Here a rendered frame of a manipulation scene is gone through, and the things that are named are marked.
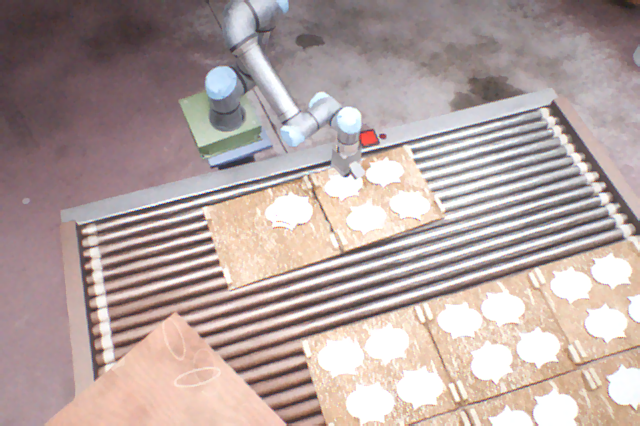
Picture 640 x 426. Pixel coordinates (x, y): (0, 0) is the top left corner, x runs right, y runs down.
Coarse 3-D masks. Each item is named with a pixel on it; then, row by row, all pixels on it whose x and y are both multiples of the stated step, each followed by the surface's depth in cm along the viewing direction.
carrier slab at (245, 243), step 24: (264, 192) 216; (288, 192) 217; (312, 192) 217; (216, 216) 211; (240, 216) 211; (264, 216) 211; (312, 216) 211; (216, 240) 206; (240, 240) 206; (264, 240) 206; (288, 240) 206; (312, 240) 206; (240, 264) 201; (264, 264) 201; (288, 264) 201
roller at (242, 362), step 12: (624, 240) 209; (504, 276) 201; (468, 288) 198; (348, 324) 192; (312, 336) 189; (276, 348) 187; (288, 348) 187; (300, 348) 187; (228, 360) 185; (240, 360) 185; (252, 360) 185; (264, 360) 186
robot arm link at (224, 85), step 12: (216, 72) 214; (228, 72) 213; (216, 84) 212; (228, 84) 211; (240, 84) 216; (216, 96) 213; (228, 96) 214; (240, 96) 220; (216, 108) 220; (228, 108) 219
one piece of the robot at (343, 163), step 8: (336, 152) 195; (352, 152) 195; (360, 152) 200; (336, 160) 200; (344, 160) 196; (352, 160) 200; (360, 160) 204; (336, 168) 204; (344, 168) 200; (352, 168) 200; (360, 168) 201; (352, 176) 202; (360, 176) 201
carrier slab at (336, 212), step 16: (368, 160) 224; (400, 160) 225; (320, 176) 220; (416, 176) 221; (320, 192) 217; (368, 192) 217; (384, 192) 217; (336, 208) 213; (384, 208) 213; (432, 208) 213; (336, 224) 209; (384, 224) 209; (400, 224) 209; (416, 224) 209; (352, 240) 206; (368, 240) 206
